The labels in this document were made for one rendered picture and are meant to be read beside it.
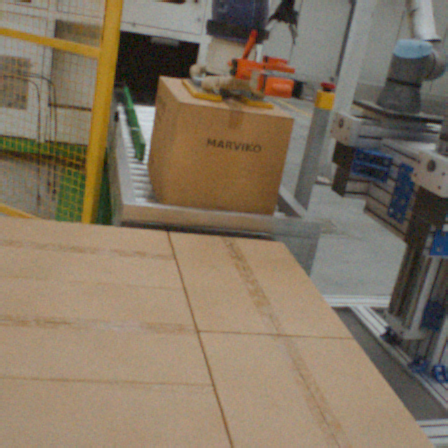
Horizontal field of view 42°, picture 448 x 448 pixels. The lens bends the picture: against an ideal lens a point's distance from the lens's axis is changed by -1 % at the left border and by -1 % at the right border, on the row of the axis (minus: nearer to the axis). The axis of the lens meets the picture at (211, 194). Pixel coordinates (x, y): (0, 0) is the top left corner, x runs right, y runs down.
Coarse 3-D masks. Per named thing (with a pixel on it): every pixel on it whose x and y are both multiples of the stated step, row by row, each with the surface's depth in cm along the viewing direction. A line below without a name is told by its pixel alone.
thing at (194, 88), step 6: (186, 84) 218; (192, 84) 215; (198, 84) 218; (192, 90) 205; (198, 90) 202; (198, 96) 200; (204, 96) 200; (210, 96) 201; (216, 96) 201; (222, 96) 202
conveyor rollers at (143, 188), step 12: (120, 108) 379; (144, 108) 394; (144, 120) 357; (144, 132) 323; (132, 144) 296; (132, 156) 271; (132, 168) 254; (144, 168) 255; (132, 180) 237; (144, 180) 238; (144, 192) 222
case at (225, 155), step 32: (160, 96) 234; (192, 96) 203; (224, 96) 217; (160, 128) 225; (192, 128) 192; (224, 128) 194; (256, 128) 196; (288, 128) 198; (160, 160) 216; (192, 160) 195; (224, 160) 197; (256, 160) 200; (160, 192) 208; (192, 192) 199; (224, 192) 201; (256, 192) 204
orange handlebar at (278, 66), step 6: (270, 66) 222; (276, 66) 222; (282, 66) 223; (288, 66) 228; (246, 72) 180; (264, 72) 179; (288, 72) 224; (294, 72) 225; (246, 78) 179; (276, 84) 154; (276, 90) 154; (282, 90) 154; (288, 90) 155
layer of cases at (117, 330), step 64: (0, 256) 152; (64, 256) 158; (128, 256) 166; (192, 256) 173; (256, 256) 182; (0, 320) 124; (64, 320) 128; (128, 320) 133; (192, 320) 138; (256, 320) 143; (320, 320) 149; (0, 384) 104; (64, 384) 107; (128, 384) 111; (192, 384) 115; (256, 384) 118; (320, 384) 122; (384, 384) 126
